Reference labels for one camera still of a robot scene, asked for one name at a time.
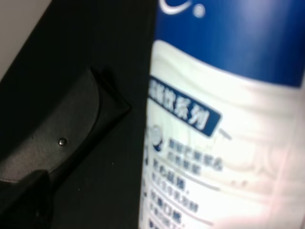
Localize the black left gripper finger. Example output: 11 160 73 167
0 170 54 229

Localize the blue white plastic bottle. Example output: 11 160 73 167
138 0 305 229

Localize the black leather glasses case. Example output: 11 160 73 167
0 68 130 183

